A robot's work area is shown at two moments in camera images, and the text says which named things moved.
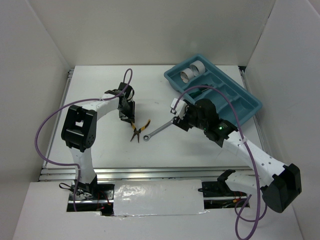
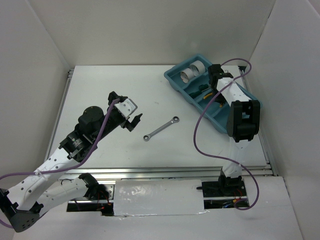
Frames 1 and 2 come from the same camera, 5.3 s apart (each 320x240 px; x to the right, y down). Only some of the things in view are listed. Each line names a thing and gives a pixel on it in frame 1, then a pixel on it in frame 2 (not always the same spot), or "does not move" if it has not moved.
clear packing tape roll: x=197 y=67 does not move
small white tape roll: x=186 y=75 does not move
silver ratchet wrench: x=147 y=137 does not move
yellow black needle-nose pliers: x=136 y=132 → x=209 y=94
